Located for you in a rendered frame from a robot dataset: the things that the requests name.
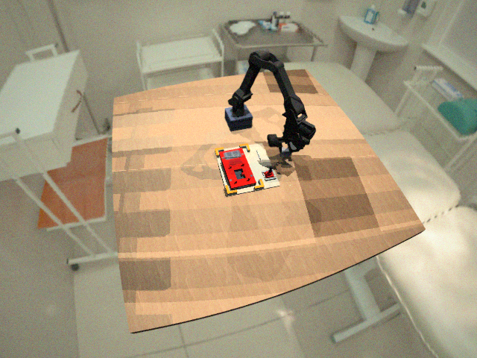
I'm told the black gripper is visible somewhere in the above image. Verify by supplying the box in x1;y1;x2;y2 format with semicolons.
266;125;310;153

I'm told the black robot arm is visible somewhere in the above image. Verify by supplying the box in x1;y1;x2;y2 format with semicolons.
228;48;316;153

